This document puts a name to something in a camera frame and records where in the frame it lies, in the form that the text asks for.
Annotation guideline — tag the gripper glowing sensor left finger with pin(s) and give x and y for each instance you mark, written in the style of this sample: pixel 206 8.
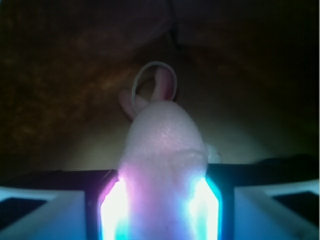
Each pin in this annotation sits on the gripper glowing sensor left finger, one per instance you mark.
pixel 61 207

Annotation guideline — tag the brown paper bag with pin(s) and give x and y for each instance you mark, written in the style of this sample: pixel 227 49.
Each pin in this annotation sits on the brown paper bag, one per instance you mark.
pixel 248 73

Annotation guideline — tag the pink plush bunny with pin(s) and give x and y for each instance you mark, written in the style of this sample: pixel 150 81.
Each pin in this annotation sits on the pink plush bunny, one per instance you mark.
pixel 164 163

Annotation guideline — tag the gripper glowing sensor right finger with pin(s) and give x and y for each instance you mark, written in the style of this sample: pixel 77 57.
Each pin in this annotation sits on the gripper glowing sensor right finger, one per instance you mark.
pixel 277 199

